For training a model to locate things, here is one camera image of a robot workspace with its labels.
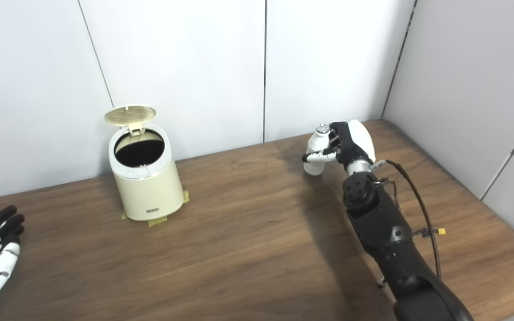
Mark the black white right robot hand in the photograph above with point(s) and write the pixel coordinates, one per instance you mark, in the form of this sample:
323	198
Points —
355	142

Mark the small white plastic bottle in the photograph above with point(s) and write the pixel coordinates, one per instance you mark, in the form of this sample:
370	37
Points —
316	142

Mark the cream-colored lidded bin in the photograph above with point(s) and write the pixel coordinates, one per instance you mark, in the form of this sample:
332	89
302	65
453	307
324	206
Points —
150	191

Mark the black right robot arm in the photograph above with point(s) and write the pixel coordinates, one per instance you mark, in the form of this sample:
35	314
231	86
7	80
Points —
386	232

